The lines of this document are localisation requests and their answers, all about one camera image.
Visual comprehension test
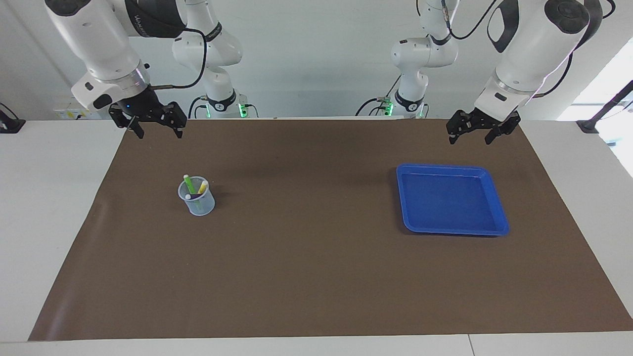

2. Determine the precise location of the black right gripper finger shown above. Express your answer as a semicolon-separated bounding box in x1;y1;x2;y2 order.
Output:
159;101;187;139
109;105;145;139

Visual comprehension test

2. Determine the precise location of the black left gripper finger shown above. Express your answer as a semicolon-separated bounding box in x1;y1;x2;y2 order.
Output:
446;111;474;145
485;115;521;145

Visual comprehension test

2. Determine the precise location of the green pen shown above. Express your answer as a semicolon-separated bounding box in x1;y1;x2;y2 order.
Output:
183;175;202;211

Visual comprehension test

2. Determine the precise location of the blue plastic tray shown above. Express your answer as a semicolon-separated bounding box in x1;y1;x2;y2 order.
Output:
396;164;510;236

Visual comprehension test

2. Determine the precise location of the black clamp stand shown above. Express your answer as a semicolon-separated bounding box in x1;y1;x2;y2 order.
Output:
576;80;633;134

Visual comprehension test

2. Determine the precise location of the translucent plastic cup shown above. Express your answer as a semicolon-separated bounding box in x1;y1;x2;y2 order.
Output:
178;176;216;217

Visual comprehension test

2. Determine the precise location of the black table clamp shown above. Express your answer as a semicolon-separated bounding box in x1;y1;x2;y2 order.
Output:
0;102;26;134

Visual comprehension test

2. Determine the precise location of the brown table mat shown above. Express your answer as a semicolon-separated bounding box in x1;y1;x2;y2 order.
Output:
28;118;633;342

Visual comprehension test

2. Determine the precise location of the black base cable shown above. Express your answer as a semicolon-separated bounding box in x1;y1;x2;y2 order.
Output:
355;96;396;117
188;96;208;119

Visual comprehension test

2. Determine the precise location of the white wall socket box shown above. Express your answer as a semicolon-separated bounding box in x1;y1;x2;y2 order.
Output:
53;104;112;121

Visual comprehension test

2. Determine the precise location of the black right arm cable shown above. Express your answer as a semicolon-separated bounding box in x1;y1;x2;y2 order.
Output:
148;27;207;90

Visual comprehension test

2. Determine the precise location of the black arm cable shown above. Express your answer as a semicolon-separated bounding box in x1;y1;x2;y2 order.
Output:
440;0;616;98
148;27;207;90

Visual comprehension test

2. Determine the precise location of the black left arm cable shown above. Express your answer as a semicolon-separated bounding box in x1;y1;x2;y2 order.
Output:
440;0;616;98

